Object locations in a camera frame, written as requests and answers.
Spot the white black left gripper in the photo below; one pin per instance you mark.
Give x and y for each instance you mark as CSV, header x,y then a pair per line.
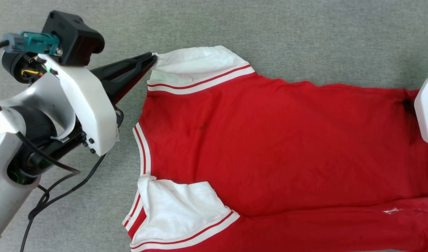
x,y
91,105

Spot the red white jersey garment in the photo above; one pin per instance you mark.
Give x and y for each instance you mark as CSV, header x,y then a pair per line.
x,y
270,140

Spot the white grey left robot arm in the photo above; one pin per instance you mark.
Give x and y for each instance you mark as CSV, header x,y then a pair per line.
x,y
4,168

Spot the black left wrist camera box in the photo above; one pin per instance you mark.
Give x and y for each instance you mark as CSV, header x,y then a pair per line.
x,y
74,38

